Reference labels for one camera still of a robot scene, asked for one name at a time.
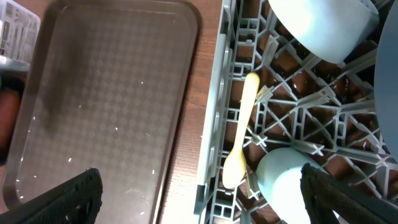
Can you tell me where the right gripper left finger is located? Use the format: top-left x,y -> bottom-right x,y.
1,168 -> 103,224

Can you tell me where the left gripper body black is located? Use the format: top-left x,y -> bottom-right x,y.
0,55 -> 31,166

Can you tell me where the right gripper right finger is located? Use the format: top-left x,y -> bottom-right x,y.
300,163 -> 397,224

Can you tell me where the light blue cup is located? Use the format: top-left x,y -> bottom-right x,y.
256,147 -> 322,223

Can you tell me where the yellow plastic spoon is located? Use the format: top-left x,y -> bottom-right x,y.
222,72 -> 260,189

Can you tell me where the dark blue plate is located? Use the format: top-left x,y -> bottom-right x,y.
374,1 -> 397,159

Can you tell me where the light blue bowl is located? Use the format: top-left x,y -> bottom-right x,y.
269,0 -> 379,63

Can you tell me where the grey dishwasher rack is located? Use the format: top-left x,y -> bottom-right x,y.
193,0 -> 397,223

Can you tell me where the clear plastic bin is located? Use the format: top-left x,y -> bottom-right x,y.
1,0 -> 40,63

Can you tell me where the brown serving tray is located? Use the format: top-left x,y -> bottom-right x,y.
2,1 -> 200,223

